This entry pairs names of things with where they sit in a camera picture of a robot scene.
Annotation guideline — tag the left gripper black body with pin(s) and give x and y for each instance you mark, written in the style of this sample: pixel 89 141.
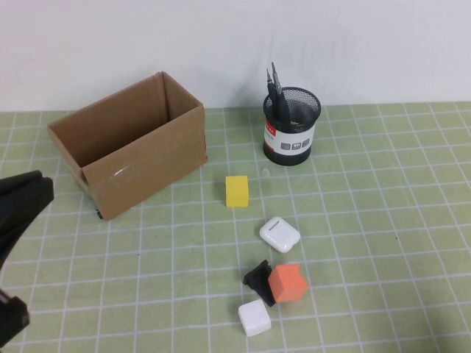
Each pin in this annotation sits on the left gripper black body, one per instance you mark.
pixel 13 320

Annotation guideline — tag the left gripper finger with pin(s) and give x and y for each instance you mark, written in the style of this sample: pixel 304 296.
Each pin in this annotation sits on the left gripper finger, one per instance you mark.
pixel 18 184
pixel 22 213

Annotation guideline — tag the open cardboard box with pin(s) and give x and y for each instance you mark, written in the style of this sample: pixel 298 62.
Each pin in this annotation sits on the open cardboard box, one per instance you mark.
pixel 147 173

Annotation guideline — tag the yellow foam block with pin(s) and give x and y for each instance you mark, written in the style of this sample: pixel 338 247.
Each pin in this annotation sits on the yellow foam block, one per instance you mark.
pixel 235 191

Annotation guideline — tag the white foam block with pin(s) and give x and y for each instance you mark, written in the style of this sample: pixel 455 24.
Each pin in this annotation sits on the white foam block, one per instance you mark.
pixel 254 318

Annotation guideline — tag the small pale scrap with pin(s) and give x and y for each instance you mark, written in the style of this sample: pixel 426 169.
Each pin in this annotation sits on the small pale scrap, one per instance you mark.
pixel 265 171

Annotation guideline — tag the white earbuds case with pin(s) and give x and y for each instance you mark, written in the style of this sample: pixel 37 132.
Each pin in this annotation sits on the white earbuds case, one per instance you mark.
pixel 279 235

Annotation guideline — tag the black mesh pen holder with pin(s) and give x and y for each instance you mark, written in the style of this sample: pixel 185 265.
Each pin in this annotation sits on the black mesh pen holder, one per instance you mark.
pixel 283 152

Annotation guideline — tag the orange foam block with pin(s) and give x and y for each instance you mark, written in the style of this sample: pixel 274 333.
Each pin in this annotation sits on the orange foam block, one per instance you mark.
pixel 285 290

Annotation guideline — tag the green grid table mat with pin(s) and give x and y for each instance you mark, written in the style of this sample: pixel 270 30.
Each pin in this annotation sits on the green grid table mat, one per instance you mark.
pixel 368 257

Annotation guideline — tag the black plastic bracket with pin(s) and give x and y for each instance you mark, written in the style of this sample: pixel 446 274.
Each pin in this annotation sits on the black plastic bracket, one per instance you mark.
pixel 257 283

